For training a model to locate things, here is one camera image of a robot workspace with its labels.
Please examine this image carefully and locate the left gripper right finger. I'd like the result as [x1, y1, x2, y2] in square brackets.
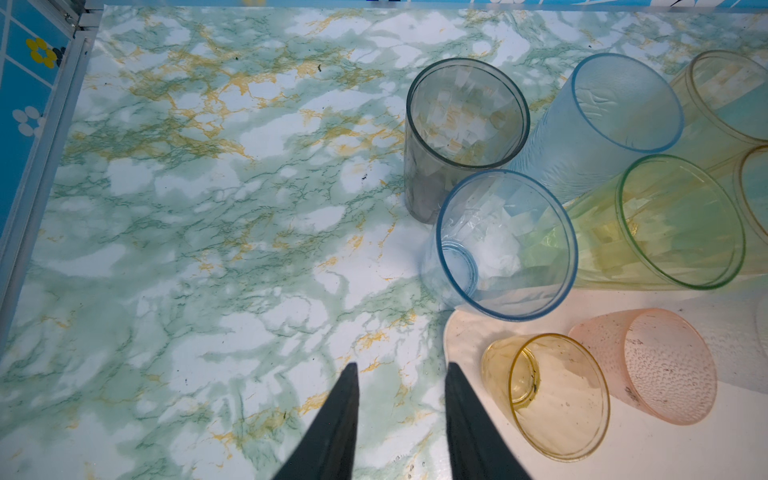
[445, 362, 530, 479]

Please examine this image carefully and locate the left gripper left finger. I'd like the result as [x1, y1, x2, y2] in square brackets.
[274, 362, 359, 479]

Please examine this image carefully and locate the short yellow cup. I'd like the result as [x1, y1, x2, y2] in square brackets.
[481, 333, 611, 462]

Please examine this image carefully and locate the short pink textured cup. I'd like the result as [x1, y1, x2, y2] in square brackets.
[569, 308, 718, 425]

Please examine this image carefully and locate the short clear frosted cup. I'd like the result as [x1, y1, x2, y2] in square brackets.
[675, 290, 767, 394]

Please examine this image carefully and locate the beige plastic tray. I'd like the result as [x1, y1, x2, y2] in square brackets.
[442, 277, 767, 479]

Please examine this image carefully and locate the tall light blue faceted tumbler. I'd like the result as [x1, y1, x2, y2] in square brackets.
[420, 169, 578, 322]

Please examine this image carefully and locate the tall green tumbler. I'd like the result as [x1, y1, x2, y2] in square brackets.
[567, 154, 746, 291]

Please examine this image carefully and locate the tall grey tumbler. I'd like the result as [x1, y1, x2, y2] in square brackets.
[404, 58, 530, 224]

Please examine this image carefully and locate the tall frosted blue tumbler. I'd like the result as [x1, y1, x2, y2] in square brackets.
[508, 53, 684, 203]

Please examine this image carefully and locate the tall amber tumbler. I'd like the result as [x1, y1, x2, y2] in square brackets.
[708, 146, 768, 275]

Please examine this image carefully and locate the tall yellow-olive tumbler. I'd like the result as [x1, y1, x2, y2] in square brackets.
[667, 50, 767, 170]

